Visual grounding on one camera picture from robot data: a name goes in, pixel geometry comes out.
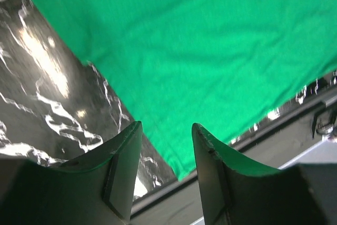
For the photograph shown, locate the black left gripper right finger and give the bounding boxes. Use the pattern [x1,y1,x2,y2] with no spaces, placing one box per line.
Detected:
[192,123,336,224]

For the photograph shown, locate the green t-shirt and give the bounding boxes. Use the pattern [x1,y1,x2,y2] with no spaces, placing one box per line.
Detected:
[32,0,336,179]

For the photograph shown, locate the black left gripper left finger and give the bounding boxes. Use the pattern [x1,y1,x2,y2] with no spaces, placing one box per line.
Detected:
[1,121,143,224]

